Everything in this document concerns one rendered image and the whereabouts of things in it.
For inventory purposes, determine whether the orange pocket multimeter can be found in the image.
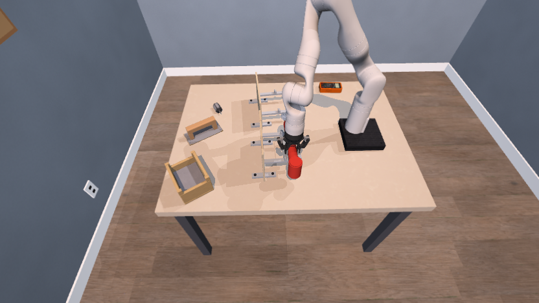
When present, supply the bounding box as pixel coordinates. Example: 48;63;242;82
319;82;342;93

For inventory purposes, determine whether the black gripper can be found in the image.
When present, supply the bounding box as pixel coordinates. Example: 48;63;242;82
277;130;310;155

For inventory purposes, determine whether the red cylinder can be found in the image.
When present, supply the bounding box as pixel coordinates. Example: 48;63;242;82
288;144;303;179

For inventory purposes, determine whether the wooden crate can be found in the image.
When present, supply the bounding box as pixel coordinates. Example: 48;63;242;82
165;150;214;205

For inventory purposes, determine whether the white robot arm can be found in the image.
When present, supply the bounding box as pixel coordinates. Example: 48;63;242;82
281;0;386;136

